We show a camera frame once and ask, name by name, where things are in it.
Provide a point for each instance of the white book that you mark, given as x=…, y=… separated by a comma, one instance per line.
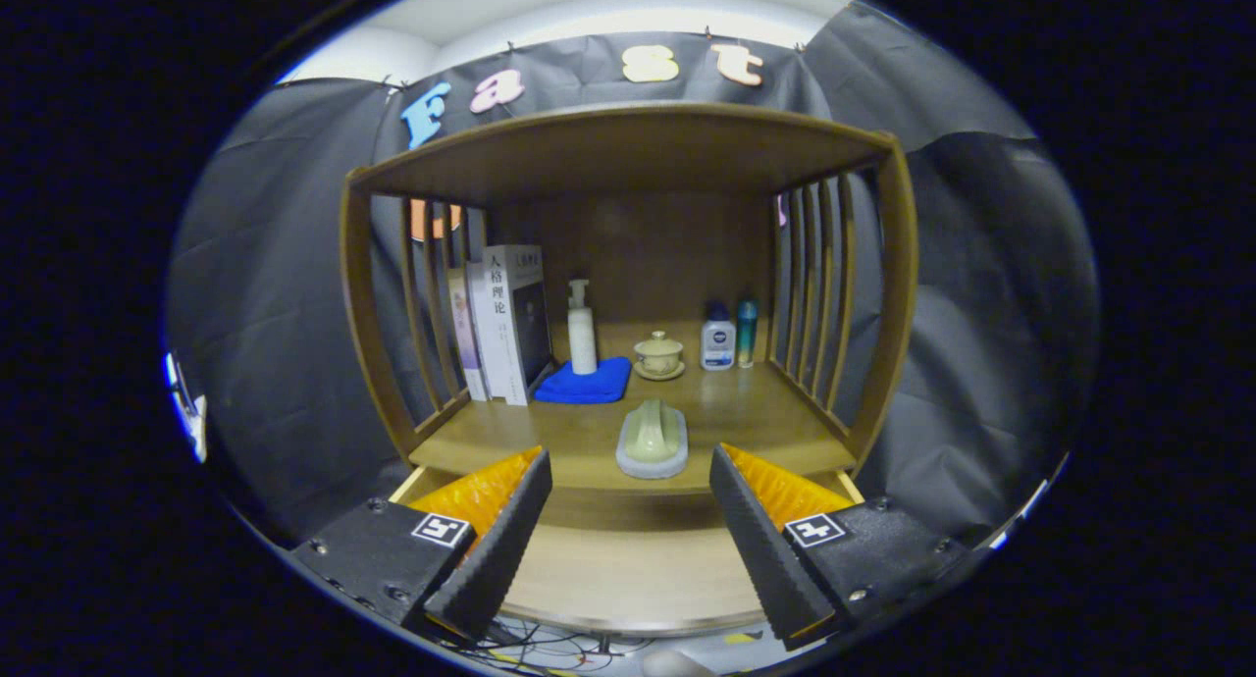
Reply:
x=505, y=324

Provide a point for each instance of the wooden cabinet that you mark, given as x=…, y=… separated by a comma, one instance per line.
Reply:
x=628, y=152

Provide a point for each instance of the white bottle blue cap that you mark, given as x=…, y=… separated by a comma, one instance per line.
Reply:
x=717, y=343

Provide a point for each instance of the thin purple book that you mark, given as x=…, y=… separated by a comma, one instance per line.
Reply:
x=463, y=334

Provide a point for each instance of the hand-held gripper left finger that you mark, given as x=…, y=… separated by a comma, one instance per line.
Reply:
x=496, y=549

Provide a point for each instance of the black backdrop cloth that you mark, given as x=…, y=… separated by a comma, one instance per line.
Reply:
x=981, y=294

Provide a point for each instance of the beige lidded ceramic cup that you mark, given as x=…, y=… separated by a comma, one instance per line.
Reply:
x=658, y=355

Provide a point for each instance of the wooden countertop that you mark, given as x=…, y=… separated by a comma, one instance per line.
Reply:
x=579, y=442

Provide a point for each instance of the yellow floor tape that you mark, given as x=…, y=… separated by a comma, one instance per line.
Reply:
x=738, y=639

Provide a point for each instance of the teal bottle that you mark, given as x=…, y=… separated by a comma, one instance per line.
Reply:
x=747, y=334

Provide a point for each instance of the blue folded cloth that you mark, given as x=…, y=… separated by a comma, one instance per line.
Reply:
x=589, y=388

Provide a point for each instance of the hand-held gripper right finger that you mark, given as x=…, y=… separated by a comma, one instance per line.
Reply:
x=760, y=549

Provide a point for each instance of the wooden drawer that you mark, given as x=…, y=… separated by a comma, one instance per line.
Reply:
x=628, y=569

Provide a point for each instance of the white pump bottle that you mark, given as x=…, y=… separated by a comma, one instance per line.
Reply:
x=582, y=338

